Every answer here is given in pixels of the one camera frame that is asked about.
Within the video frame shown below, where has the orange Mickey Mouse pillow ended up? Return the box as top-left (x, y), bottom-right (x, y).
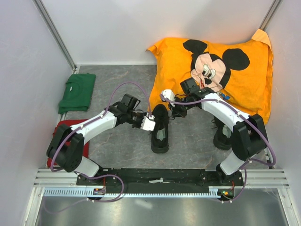
top-left (149, 29), bottom-right (273, 123)

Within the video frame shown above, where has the black shoe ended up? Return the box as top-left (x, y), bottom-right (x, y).
top-left (151, 104), bottom-right (169, 154)
top-left (212, 117), bottom-right (232, 151)

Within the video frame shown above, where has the red folded shirt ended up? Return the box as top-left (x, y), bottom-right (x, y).
top-left (47, 119), bottom-right (89, 172)

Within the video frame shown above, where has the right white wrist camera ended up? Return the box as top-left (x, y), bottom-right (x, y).
top-left (160, 89), bottom-right (175, 107)

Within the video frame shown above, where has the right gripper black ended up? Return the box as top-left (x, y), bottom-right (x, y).
top-left (168, 95), bottom-right (195, 118)

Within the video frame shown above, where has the grey slotted cable duct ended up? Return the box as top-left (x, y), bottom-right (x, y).
top-left (43, 187), bottom-right (221, 198)

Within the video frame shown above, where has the aluminium front rail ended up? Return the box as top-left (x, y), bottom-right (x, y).
top-left (33, 169), bottom-right (289, 189)

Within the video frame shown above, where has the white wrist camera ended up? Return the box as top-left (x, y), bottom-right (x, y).
top-left (160, 89), bottom-right (175, 107)
top-left (140, 114), bottom-right (156, 131)

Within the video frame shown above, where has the left aluminium frame post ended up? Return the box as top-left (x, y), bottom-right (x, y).
top-left (33, 0), bottom-right (77, 72)

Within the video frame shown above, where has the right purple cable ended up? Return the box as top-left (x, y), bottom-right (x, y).
top-left (159, 94), bottom-right (276, 203)

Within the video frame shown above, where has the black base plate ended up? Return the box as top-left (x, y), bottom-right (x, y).
top-left (76, 168), bottom-right (244, 187)

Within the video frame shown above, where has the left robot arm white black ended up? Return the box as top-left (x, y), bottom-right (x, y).
top-left (47, 94), bottom-right (148, 185)

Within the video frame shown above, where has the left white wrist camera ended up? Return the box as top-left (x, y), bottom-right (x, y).
top-left (140, 114), bottom-right (156, 131)

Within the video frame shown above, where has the aluminium frame post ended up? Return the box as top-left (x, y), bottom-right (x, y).
top-left (33, 0), bottom-right (77, 72)
top-left (259, 0), bottom-right (283, 31)

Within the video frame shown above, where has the green folded shirt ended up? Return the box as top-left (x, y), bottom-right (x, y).
top-left (58, 73), bottom-right (96, 114)

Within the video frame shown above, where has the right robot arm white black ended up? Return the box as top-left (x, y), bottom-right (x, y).
top-left (161, 78), bottom-right (268, 186)

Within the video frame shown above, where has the right aluminium frame post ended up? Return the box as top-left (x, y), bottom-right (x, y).
top-left (259, 0), bottom-right (283, 31)

